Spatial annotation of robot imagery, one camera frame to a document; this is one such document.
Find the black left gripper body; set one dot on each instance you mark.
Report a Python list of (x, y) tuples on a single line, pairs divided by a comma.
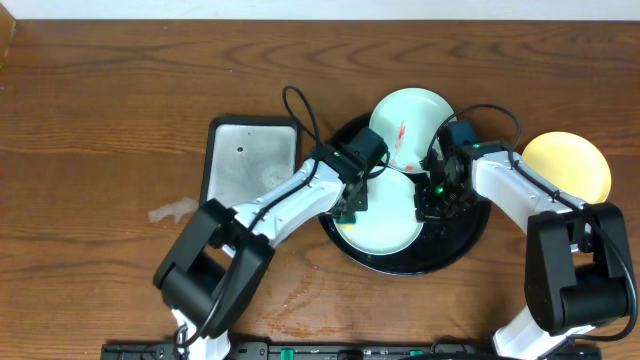
[(353, 198)]

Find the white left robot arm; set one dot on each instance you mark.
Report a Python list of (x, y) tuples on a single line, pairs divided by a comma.
[(212, 271)]

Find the black round tray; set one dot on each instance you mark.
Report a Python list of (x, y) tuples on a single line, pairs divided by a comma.
[(437, 246)]

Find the green scrubbing sponge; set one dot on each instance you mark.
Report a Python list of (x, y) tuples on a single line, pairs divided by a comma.
[(346, 219)]

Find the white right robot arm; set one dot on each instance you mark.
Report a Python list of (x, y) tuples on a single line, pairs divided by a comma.
[(579, 278)]

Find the black rectangular soapy tray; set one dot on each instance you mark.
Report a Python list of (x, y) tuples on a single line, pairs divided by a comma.
[(247, 156)]

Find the mint plate with red stain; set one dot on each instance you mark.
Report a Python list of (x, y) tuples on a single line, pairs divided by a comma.
[(407, 120)]

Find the yellow plate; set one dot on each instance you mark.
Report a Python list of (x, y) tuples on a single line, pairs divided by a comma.
[(571, 163)]

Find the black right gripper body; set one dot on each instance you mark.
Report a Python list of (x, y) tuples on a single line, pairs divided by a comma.
[(442, 203)]

